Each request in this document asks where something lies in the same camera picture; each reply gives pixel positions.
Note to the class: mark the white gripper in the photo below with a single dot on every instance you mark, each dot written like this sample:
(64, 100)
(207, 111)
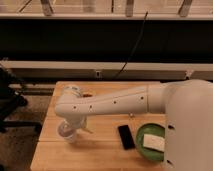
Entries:
(79, 122)

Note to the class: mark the translucent white cup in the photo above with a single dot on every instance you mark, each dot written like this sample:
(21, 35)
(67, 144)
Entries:
(68, 135)

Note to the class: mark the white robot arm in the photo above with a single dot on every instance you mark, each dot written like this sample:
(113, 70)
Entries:
(188, 106)

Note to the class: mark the red-brown chili pepper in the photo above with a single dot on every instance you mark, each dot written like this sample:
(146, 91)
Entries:
(87, 95)

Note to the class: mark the black smartphone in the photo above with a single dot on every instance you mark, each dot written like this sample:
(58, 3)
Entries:
(126, 137)

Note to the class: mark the green plate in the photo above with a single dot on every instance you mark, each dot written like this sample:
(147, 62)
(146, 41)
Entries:
(148, 153)

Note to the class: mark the black office chair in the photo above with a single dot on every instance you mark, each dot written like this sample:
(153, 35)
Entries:
(11, 100)

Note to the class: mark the white sponge block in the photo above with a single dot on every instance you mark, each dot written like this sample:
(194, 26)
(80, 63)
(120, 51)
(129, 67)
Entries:
(154, 142)

